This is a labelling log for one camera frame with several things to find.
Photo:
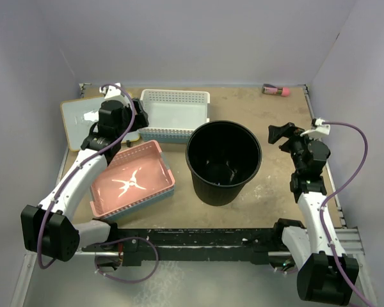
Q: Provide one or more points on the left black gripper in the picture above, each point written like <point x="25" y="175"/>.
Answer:
<point x="139" y="119"/>

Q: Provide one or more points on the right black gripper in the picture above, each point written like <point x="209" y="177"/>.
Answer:
<point x="276" y="132"/>

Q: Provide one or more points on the large black plastic bin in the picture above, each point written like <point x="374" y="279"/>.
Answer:
<point x="222" y="156"/>

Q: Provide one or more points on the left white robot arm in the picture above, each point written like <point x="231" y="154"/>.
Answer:
<point x="47" y="228"/>

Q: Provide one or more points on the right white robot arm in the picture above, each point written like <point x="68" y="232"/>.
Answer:
<point x="325" y="273"/>

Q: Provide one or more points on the blue perforated basket under white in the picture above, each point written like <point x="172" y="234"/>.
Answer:
<point x="166" y="135"/>

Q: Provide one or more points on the pink marker pen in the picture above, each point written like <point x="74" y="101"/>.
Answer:
<point x="270" y="89"/>

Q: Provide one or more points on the pink perforated basket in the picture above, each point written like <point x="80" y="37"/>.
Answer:
<point x="131" y="179"/>

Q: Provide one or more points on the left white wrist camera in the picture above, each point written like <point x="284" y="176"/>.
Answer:
<point x="111" y="92"/>

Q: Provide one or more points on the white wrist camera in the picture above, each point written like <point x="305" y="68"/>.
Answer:
<point x="111" y="92"/>
<point x="318" y="129"/>

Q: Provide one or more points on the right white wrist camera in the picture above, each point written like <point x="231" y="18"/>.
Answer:
<point x="318" y="129"/>

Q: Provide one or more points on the small whiteboard yellow frame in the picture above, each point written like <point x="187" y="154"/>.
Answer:
<point x="80" y="121"/>

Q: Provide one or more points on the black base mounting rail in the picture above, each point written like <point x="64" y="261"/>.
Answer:
<point x="254" y="245"/>

